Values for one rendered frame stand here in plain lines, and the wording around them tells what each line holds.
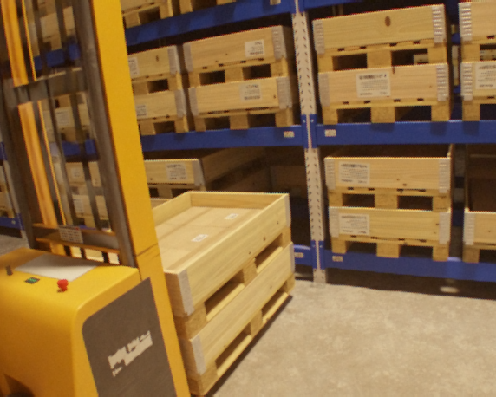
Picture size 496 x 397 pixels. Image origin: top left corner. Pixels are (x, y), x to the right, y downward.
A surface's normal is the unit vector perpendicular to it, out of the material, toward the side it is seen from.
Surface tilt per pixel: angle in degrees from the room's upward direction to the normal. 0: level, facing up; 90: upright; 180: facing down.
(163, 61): 90
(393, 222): 90
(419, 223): 90
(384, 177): 90
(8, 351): 74
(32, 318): 68
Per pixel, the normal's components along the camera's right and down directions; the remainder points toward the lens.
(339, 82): -0.48, 0.29
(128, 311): 0.88, 0.04
